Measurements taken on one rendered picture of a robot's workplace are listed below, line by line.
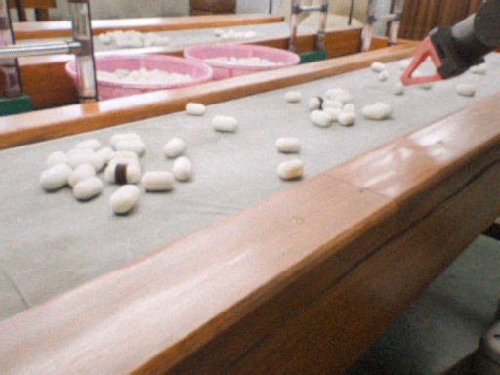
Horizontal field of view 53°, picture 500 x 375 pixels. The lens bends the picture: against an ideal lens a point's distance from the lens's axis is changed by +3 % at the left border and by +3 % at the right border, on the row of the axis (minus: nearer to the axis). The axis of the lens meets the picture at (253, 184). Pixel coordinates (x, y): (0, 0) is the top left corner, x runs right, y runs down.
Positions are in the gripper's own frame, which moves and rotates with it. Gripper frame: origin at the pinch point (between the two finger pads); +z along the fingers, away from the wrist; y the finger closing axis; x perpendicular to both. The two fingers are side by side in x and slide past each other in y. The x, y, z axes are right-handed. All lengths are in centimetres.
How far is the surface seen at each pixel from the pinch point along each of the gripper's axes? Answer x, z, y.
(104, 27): -57, 76, -7
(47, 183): -3, 13, 52
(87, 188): 0, 10, 50
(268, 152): 2.2, 8.9, 25.7
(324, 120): 0.4, 9.2, 10.8
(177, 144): -3.2, 12.7, 36.0
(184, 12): -288, 430, -393
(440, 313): 60, 55, -61
